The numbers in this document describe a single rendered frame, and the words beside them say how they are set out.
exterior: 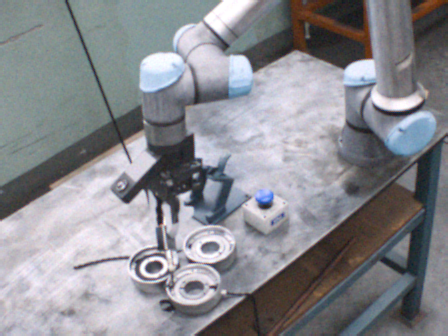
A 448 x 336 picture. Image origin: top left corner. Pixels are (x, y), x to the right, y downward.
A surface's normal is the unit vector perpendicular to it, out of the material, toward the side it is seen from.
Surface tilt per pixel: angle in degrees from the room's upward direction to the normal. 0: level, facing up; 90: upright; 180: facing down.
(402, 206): 0
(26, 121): 90
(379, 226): 0
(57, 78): 90
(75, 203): 0
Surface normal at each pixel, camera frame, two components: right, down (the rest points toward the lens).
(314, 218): -0.11, -0.78
